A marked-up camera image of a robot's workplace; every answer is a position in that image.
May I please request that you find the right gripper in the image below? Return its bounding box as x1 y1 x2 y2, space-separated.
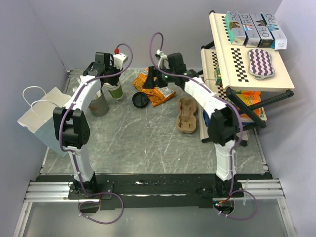
141 66 175 90

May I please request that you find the green paper coffee cup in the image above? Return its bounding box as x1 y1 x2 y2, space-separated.
104 81 123 100

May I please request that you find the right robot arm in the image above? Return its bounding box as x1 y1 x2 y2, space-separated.
143 49 242 197

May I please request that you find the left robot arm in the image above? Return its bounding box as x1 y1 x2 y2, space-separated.
53 48 128 198

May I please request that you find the orange snack bag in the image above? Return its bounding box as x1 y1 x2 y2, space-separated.
132 68 176 107

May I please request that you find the stack of black cup lids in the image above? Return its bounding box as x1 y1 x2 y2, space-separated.
132 92 149 109

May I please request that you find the grey straw holder cup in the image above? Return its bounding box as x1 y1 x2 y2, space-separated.
88 91 109 117

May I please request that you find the brown cardboard cup carrier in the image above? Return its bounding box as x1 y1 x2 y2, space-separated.
176 97 198 134

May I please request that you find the blue Doritos chip bag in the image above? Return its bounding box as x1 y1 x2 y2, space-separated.
202 110 210 127

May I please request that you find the green small box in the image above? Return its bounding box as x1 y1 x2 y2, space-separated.
214 66 222 86

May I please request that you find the blue white paper bag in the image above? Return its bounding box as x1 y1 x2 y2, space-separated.
17 85 91 158

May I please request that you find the beige black shelf rack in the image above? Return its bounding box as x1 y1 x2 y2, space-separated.
199 9 296 144

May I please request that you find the teal silver box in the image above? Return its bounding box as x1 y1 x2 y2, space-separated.
225 11 246 45

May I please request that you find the orange chip bag on shelf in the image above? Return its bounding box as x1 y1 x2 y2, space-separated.
236 90 263 118

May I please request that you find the silver blue box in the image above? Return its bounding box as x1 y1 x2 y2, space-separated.
239 13 261 48

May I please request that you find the pink black striped sponge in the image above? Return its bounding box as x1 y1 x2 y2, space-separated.
247 48 275 80

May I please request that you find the black silver box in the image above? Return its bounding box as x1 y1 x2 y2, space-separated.
250 13 274 48

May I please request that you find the white blue box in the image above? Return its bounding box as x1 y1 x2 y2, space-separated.
261 12 287 50

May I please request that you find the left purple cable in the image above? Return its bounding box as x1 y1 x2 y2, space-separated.
59 43 133 225

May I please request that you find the purple cable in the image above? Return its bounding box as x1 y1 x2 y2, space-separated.
150 33 258 220
59 43 133 225

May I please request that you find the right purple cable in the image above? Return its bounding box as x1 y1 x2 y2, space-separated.
150 33 258 220

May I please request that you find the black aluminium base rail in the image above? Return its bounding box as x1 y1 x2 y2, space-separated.
24 172 284 213

